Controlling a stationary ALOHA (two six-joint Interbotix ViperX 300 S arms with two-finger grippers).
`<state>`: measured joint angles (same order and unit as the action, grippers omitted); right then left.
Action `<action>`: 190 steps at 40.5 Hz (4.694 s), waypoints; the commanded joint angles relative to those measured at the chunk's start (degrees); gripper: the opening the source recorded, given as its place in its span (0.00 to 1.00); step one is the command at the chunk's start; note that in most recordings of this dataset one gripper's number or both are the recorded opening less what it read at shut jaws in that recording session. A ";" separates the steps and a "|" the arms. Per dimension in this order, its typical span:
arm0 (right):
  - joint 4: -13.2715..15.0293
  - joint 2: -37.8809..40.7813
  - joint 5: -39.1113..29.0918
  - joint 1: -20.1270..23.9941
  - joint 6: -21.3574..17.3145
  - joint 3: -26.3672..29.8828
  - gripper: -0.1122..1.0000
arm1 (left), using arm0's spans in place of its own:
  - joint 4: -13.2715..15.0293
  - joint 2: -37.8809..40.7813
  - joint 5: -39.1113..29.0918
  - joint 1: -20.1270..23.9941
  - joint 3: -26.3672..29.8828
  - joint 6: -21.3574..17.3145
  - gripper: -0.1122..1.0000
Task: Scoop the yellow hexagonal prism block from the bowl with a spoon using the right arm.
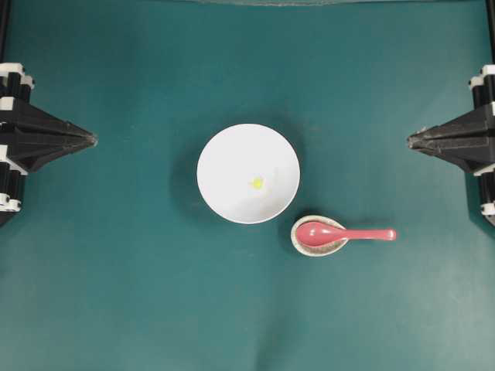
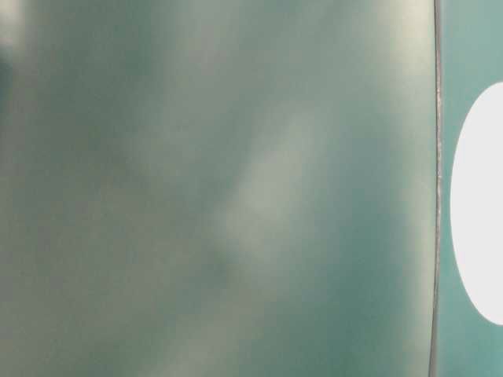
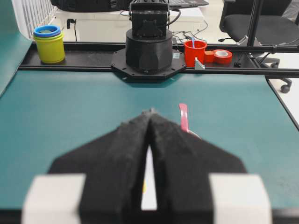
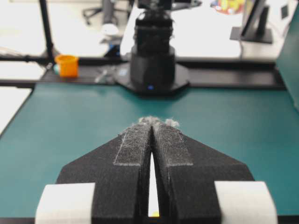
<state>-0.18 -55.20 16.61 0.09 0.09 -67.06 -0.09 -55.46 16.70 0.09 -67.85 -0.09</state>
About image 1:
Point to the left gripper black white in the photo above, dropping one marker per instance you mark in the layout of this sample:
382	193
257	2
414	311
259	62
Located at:
26	153

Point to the black frame post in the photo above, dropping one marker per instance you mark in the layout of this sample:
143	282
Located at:
490	14
5	6

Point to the black frame post left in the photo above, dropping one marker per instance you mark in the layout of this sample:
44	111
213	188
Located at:
5	6

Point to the small yellow hexagonal block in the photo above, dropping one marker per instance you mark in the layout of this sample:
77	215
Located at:
258	183

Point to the speckled white spoon rest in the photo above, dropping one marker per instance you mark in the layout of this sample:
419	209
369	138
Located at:
320	251

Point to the white round bowl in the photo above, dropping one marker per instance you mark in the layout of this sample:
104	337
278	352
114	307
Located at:
237	155

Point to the pink ceramic spoon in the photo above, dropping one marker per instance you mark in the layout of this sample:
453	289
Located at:
316	234

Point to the black frame post right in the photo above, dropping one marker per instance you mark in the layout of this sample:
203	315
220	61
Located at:
490	14

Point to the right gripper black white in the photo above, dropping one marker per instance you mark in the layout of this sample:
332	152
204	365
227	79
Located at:
458	141

